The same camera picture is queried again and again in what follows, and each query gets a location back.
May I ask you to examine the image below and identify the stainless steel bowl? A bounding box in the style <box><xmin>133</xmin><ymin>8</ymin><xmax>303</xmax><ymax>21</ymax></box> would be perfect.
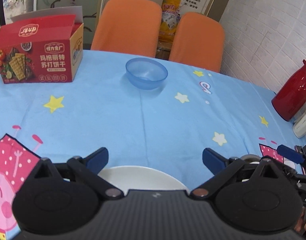
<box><xmin>240</xmin><ymin>154</ymin><xmax>261</xmax><ymax>164</ymax></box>

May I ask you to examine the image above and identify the person right hand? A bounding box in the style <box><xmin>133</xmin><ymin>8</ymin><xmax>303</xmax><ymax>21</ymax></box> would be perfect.
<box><xmin>294</xmin><ymin>207</ymin><xmax>306</xmax><ymax>239</ymax></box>

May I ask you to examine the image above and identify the orange chair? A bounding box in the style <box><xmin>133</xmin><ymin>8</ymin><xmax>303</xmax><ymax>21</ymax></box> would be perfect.
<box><xmin>169</xmin><ymin>12</ymin><xmax>225</xmax><ymax>73</ymax></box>
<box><xmin>91</xmin><ymin>0</ymin><xmax>162</xmax><ymax>58</ymax></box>

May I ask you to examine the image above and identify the blue plastic bowl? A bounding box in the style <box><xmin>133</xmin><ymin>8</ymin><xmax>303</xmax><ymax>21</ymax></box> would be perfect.
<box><xmin>125</xmin><ymin>57</ymin><xmax>168</xmax><ymax>90</ymax></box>

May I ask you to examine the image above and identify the yellow snack bag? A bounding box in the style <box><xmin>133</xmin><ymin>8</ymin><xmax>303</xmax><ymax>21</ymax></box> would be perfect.
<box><xmin>158</xmin><ymin>0</ymin><xmax>182</xmax><ymax>43</ymax></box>

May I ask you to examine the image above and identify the red cracker box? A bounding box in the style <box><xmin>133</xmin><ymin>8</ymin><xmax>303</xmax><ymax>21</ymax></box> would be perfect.
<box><xmin>0</xmin><ymin>6</ymin><xmax>84</xmax><ymax>84</ymax></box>

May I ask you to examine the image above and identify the cream travel cup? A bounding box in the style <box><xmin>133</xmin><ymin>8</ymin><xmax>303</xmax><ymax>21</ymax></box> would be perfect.
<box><xmin>293</xmin><ymin>109</ymin><xmax>306</xmax><ymax>138</ymax></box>

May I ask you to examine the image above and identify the white plate floral pattern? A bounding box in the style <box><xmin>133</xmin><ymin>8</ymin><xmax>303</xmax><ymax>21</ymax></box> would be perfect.
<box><xmin>60</xmin><ymin>166</ymin><xmax>188</xmax><ymax>195</ymax></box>

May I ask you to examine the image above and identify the left orange chair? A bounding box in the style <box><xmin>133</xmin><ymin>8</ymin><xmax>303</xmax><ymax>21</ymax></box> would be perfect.
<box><xmin>91</xmin><ymin>0</ymin><xmax>162</xmax><ymax>58</ymax></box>

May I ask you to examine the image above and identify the right orange chair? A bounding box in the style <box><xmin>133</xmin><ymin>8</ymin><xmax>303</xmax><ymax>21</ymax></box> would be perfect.
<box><xmin>169</xmin><ymin>12</ymin><xmax>225</xmax><ymax>73</ymax></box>

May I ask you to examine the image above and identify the red thermos jug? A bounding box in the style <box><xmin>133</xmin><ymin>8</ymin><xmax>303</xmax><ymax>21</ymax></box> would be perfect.
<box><xmin>272</xmin><ymin>60</ymin><xmax>306</xmax><ymax>121</ymax></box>

